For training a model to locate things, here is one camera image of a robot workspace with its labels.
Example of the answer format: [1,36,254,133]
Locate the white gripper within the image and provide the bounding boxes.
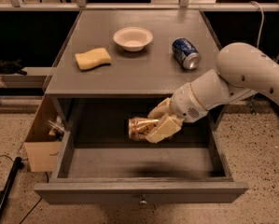
[146,83,208,143]

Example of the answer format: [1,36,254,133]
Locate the orange soda can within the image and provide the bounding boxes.
[128,117,159,141]

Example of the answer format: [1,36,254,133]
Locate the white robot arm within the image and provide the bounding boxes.
[146,43,279,143]

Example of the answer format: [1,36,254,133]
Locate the blue soda can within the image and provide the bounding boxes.
[172,38,202,70]

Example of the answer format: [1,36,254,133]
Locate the grey open drawer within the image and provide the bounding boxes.
[34,128,249,205]

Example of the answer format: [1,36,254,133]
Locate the metal drawer knob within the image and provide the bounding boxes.
[139,195,148,205]

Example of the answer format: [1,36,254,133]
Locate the grey wooden cabinet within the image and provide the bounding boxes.
[42,8,242,133]

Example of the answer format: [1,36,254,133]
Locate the white foam bowl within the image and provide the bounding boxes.
[113,27,153,52]

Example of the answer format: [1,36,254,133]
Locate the yellow sponge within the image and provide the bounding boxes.
[75,48,111,71]

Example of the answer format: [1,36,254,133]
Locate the plastic bag in box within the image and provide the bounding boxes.
[48,116,65,137]

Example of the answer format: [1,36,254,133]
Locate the cardboard box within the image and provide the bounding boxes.
[24,97,63,172]

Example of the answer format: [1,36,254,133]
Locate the black bar on floor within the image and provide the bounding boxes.
[0,157,23,219]

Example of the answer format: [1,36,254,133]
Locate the white cable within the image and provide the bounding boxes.
[249,0,266,49]

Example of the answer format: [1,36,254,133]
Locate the black floor cable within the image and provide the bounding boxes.
[0,154,49,224]

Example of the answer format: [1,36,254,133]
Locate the black object on rail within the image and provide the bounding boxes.
[0,60,27,76]

